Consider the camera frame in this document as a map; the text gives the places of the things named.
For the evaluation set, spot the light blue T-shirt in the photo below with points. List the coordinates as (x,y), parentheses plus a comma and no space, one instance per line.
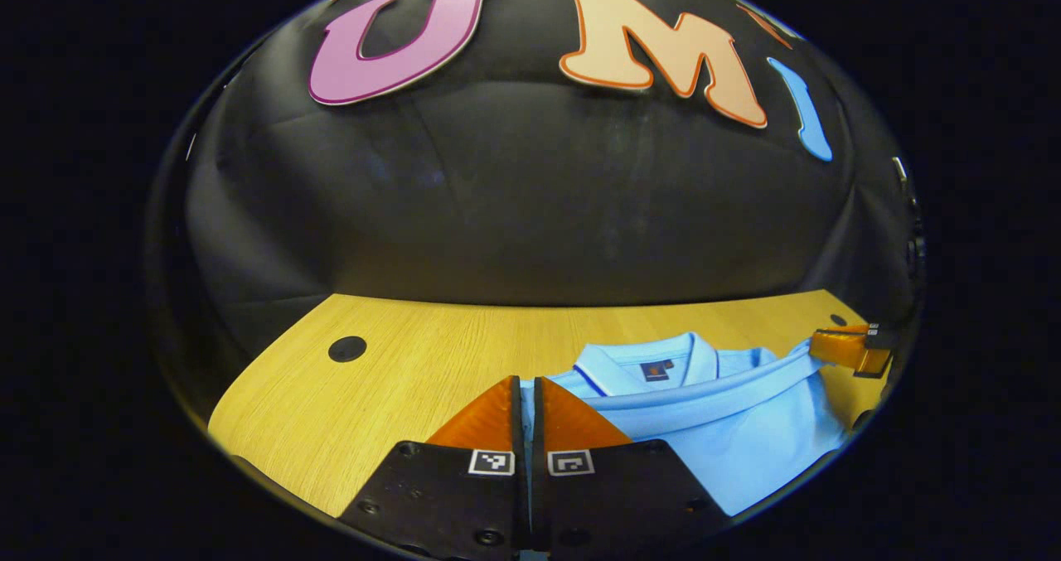
(729,437)

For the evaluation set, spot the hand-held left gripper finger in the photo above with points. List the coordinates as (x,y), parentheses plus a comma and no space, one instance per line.
(519,428)
(539,428)

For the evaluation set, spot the black backdrop cloth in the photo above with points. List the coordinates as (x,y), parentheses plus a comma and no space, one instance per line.
(539,213)

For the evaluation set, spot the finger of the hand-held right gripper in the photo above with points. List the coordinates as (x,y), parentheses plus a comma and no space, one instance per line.
(841,350)

